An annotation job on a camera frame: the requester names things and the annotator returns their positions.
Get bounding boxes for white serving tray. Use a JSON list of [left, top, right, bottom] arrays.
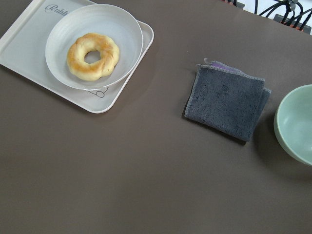
[[0, 0, 155, 114]]

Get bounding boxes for grey folded cloth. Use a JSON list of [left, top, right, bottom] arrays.
[[184, 61, 271, 142]]

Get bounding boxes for glazed donut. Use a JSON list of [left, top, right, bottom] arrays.
[[66, 33, 119, 81]]

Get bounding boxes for white plate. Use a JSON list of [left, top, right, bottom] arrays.
[[45, 4, 143, 90]]

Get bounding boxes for green bowl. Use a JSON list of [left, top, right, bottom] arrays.
[[274, 84, 312, 166]]

